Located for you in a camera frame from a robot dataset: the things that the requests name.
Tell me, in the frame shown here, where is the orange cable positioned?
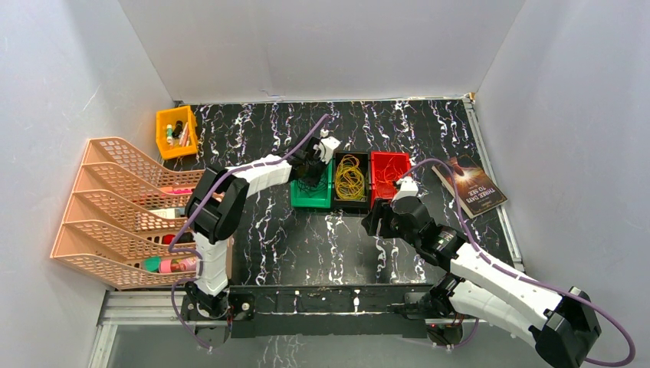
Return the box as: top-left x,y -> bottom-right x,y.
374,154 -> 412,199

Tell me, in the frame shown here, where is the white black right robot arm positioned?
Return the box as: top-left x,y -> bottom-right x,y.
361,196 -> 602,367

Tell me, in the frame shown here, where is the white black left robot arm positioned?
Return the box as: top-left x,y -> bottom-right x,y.
185,139 -> 339,319

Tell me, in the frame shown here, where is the black plastic bin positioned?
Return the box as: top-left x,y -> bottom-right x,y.
331,151 -> 371,213

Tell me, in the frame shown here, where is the green plastic bin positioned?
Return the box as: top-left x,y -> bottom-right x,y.
290,161 -> 333,210

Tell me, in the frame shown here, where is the red plastic bin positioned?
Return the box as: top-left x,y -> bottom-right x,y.
370,151 -> 411,206

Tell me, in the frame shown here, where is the dark paperback book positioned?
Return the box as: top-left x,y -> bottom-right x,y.
432,154 -> 507,219

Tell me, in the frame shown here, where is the yellow plastic bin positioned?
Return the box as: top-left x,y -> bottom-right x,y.
156,106 -> 199,160

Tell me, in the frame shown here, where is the green capped pink bottle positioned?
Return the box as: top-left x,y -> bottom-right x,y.
142,256 -> 198,274

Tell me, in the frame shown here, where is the peach plastic file rack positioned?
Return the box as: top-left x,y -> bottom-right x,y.
50,137 -> 203,290

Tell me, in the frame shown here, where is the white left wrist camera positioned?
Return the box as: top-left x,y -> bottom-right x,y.
314,129 -> 341,164

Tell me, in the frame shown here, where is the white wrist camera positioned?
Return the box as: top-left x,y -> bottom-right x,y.
392,176 -> 419,202
314,129 -> 341,164

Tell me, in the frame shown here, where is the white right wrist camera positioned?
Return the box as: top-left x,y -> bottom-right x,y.
392,176 -> 419,202

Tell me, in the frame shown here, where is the yellow green wire coil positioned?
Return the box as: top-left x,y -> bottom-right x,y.
335,154 -> 368,202

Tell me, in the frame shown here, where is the aluminium table frame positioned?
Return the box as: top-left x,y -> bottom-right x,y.
87,96 -> 552,368

